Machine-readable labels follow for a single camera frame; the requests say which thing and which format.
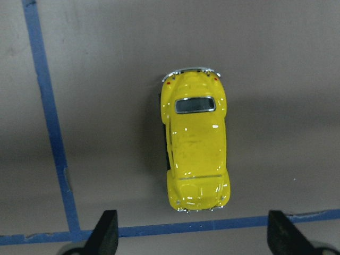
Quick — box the yellow beetle toy car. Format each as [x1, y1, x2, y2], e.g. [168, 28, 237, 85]
[160, 67, 231, 211]

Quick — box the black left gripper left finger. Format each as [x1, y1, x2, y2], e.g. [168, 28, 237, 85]
[82, 210, 118, 255]

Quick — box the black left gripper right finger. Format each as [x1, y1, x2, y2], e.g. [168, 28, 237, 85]
[267, 210, 315, 255]

